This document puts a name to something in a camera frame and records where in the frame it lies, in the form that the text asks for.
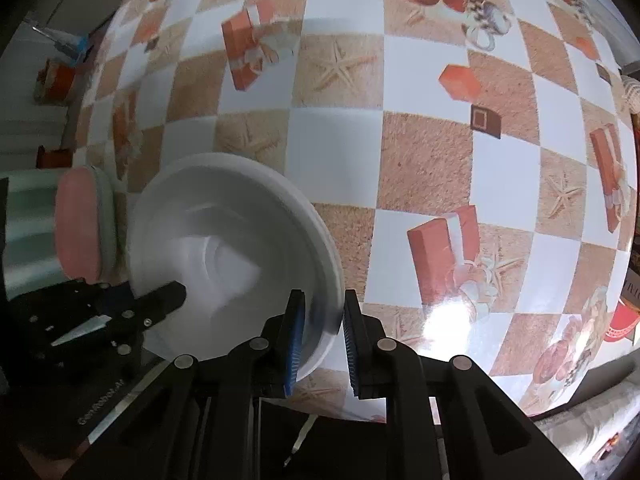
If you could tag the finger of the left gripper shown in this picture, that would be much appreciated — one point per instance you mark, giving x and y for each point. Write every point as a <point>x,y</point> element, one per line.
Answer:
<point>153,307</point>

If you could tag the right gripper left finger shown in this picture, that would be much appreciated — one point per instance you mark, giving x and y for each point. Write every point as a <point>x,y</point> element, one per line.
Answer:
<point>271,359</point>

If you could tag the red bucket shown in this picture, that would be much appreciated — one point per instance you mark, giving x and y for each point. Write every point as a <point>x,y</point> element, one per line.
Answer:
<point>55,83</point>

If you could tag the checkered floral tablecloth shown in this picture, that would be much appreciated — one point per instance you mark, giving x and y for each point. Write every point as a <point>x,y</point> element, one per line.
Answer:
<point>474,160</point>

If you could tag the white foam bowl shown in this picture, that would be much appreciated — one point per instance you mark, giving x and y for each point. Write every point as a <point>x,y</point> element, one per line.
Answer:
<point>239,237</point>

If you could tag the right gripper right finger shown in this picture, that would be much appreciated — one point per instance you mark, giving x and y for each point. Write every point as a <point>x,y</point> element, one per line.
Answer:
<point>379,365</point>

